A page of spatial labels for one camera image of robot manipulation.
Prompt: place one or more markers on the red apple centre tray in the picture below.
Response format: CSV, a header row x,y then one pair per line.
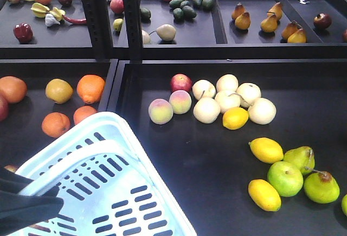
x,y
180,82

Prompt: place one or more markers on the small orange left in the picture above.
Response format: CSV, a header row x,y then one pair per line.
x,y
55,124

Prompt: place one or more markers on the green pear upper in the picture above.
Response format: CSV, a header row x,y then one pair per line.
x,y
302,157

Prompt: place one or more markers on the white garlic bulb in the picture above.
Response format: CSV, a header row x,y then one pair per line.
x,y
50,20

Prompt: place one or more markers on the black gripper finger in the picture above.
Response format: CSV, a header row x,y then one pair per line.
x,y
18,211
11,182

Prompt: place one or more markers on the big orange grapefruit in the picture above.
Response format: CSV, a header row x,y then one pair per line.
x,y
13,89

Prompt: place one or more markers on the small orange right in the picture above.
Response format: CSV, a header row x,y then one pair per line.
x,y
82,113

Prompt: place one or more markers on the green pear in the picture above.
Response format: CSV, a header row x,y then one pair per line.
x,y
321,187
302,157

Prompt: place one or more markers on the yellow lemon upper right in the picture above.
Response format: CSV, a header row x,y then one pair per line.
x,y
266,150

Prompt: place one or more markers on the pink green peach right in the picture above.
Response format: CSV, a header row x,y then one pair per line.
x,y
180,101

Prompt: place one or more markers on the yellow lemon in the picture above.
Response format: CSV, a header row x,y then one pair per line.
x,y
266,150
235,118
264,195

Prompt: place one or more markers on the red apple left middle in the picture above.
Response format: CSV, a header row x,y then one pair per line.
x,y
11,168

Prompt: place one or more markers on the green apple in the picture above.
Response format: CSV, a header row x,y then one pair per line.
x,y
286,178

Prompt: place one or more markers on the pink green peach left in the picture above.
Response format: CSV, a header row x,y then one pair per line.
x,y
160,111

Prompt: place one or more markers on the red apple left edge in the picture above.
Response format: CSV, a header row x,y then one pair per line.
x,y
4,108

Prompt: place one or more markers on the pink green peach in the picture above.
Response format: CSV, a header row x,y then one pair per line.
x,y
180,101
160,111

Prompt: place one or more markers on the yellow lemon centre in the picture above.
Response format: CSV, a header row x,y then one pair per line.
x,y
235,118

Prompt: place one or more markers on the large orange fruit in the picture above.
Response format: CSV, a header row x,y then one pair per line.
x,y
90,88

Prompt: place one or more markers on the green pear lower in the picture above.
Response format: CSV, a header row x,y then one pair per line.
x,y
321,187

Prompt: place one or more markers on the small orange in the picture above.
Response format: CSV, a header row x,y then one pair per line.
x,y
55,124
82,113

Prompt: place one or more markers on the yellow lemon lower right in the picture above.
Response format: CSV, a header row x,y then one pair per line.
x,y
264,195

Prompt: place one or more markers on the red bell pepper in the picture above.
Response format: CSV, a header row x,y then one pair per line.
x,y
23,32

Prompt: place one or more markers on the black wooden produce stand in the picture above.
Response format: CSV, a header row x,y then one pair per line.
x,y
283,61

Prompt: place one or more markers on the red chili pepper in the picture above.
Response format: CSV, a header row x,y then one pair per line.
x,y
75,21

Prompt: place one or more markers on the yellow brown pear fruit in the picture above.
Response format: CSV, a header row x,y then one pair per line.
x,y
59,91

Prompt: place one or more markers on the light blue plastic basket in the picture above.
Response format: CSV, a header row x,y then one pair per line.
x,y
107,182

